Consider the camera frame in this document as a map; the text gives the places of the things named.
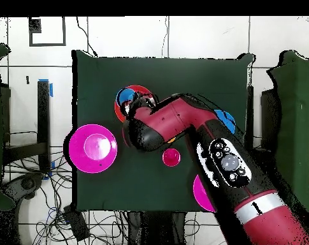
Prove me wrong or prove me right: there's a large orange plastic bowl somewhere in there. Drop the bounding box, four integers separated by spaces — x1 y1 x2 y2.
114 84 155 123

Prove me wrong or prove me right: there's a blue plastic cup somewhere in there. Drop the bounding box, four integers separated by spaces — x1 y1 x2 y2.
115 88 138 107

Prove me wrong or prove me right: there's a large pink plastic bowl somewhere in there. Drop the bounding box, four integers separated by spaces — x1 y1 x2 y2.
68 124 119 174
192 174 216 212

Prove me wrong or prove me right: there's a red plastic cup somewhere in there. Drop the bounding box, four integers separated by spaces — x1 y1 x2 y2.
162 148 182 168

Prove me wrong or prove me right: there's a dark green tablecloth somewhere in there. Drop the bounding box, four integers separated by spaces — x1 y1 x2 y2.
71 49 257 214

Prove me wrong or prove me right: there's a blue plastic bowl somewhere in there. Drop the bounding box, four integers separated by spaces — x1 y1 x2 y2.
213 109 236 135

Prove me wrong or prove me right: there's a black metal stand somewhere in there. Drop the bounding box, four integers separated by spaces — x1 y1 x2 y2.
2 80 52 174
246 85 254 151

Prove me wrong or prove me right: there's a black power strip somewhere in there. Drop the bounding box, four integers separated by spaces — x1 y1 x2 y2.
62 205 90 242

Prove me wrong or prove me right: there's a grey office chair base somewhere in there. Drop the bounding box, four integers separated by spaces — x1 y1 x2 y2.
1 172 45 202

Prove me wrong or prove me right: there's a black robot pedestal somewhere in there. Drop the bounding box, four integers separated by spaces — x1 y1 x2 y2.
126 211 188 245

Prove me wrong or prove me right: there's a tangle of floor cables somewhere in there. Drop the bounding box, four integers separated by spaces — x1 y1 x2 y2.
3 150 129 245

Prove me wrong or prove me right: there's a thin black floor cable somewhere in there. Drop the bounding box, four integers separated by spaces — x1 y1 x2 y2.
76 16 98 57

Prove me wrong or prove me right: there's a black square floor frame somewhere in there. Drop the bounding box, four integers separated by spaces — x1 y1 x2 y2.
28 16 67 47

